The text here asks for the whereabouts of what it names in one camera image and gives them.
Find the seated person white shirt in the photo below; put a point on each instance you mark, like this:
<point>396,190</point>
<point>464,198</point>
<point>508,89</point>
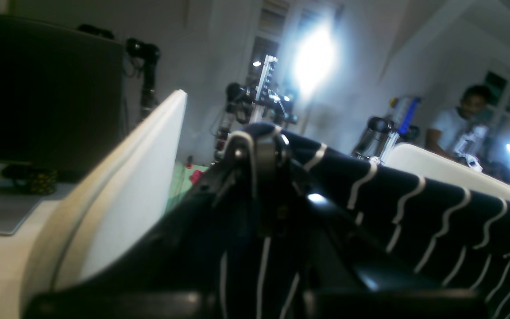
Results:
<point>450,124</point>

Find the dark computer monitor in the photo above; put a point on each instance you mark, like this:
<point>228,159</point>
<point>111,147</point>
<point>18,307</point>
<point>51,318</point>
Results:
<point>60,96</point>

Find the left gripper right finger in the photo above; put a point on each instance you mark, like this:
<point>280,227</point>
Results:
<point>341,272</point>

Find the navy white striped t-shirt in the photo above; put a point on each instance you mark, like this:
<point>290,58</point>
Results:
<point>451,232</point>

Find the camera stand rig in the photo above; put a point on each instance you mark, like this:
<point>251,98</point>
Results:
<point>247,104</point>

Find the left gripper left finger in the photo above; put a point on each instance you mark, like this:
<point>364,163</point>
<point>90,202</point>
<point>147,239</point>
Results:
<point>179,268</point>

